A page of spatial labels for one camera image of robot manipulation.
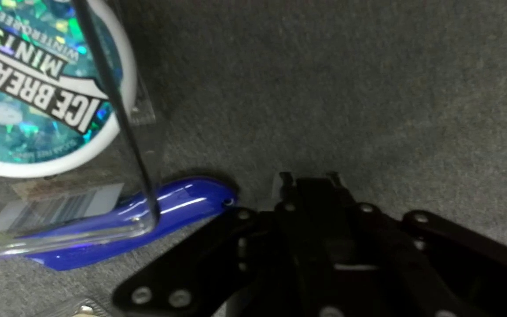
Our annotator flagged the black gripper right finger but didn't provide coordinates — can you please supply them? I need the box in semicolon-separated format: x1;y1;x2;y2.
326;171;507;317

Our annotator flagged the black mug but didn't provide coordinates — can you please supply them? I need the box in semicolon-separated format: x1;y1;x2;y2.
293;175;356;317

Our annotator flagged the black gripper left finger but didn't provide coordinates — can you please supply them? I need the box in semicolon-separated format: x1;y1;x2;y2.
111;171;296;317

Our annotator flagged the Ice Breakers mints tin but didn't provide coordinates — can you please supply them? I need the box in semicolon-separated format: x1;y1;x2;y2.
0;0;139;180

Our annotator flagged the clear square plastic box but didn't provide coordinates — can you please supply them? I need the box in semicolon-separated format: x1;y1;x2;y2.
0;0;162;261

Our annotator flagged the small clear acrylic holder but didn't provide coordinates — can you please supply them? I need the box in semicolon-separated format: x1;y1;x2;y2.
74;300;101;317

